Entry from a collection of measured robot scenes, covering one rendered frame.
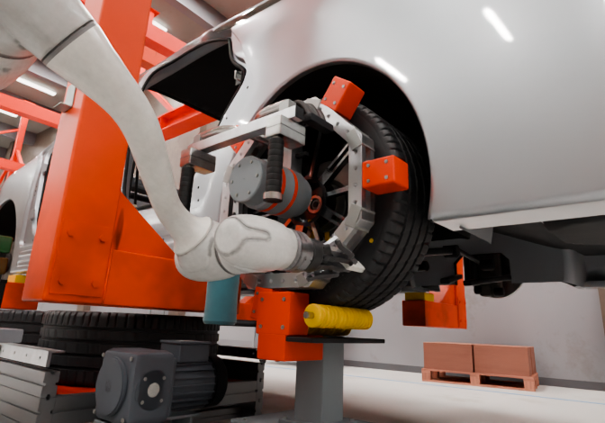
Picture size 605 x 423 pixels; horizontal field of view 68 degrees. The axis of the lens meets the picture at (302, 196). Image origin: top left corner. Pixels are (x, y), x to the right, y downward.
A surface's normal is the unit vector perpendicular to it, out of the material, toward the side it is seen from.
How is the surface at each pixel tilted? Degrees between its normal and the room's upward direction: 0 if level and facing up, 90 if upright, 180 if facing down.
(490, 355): 90
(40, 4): 110
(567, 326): 90
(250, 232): 83
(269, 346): 90
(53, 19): 117
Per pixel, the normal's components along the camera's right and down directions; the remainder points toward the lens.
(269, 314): -0.65, -0.24
